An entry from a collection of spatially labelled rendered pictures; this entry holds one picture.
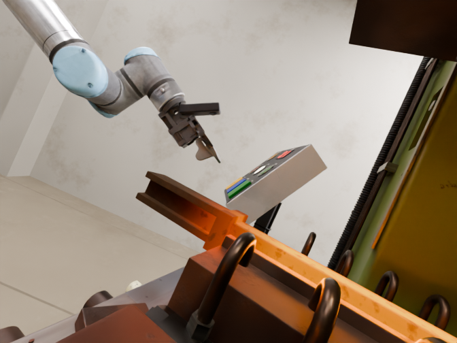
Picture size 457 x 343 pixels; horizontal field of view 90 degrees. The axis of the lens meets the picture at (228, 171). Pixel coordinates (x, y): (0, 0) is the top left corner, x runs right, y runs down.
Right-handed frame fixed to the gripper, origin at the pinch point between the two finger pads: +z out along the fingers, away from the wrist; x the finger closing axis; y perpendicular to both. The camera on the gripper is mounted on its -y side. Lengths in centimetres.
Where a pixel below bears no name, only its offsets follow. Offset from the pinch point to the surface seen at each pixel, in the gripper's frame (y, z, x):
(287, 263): 1, 11, 50
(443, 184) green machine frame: -21.3, 20.9, 37.5
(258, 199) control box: -2.1, 14.9, 7.0
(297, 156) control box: -16.8, 11.7, 7.1
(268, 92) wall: -98, -36, -207
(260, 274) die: 3, 9, 52
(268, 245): 2, 9, 49
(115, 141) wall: 85, -93, -211
